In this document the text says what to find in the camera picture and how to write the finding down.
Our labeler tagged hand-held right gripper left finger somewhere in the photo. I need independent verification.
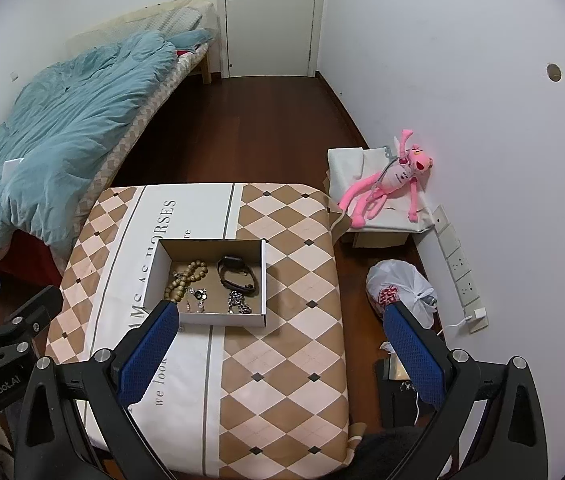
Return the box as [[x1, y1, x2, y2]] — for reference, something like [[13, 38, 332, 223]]
[[15, 300, 180, 480]]

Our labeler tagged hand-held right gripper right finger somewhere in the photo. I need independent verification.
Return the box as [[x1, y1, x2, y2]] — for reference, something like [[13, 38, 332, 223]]
[[383, 302, 548, 480]]

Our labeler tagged white cardboard box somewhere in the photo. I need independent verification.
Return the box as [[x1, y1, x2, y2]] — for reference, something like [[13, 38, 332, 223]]
[[141, 238, 268, 328]]

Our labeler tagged tan beaded bracelet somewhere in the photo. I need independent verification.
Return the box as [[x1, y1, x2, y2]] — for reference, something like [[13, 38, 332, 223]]
[[164, 259, 209, 306]]

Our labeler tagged silver chain bracelet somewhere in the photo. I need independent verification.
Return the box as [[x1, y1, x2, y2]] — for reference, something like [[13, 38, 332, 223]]
[[226, 289, 254, 315]]

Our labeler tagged black flat case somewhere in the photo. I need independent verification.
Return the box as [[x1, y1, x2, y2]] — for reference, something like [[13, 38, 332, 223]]
[[373, 356, 437, 429]]

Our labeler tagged white plastic bag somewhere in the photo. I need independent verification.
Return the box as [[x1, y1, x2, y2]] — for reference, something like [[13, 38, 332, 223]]
[[366, 260, 437, 330]]

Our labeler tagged pink plush toy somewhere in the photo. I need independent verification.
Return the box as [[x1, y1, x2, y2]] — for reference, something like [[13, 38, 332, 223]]
[[338, 129, 435, 229]]

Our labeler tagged blue duvet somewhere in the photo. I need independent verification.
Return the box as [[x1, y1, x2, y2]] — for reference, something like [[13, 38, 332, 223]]
[[0, 29, 213, 271]]

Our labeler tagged bed with patterned mattress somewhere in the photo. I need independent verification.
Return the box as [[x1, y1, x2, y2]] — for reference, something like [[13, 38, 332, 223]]
[[0, 0, 219, 288]]

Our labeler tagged white door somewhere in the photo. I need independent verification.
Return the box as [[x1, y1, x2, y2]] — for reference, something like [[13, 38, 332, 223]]
[[216, 0, 327, 80]]

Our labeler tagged white charger cable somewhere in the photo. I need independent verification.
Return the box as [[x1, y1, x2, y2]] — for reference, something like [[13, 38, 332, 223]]
[[435, 317, 474, 336]]

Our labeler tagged white wall power strip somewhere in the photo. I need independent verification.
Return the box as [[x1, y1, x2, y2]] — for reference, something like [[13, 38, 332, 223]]
[[432, 205, 489, 334]]

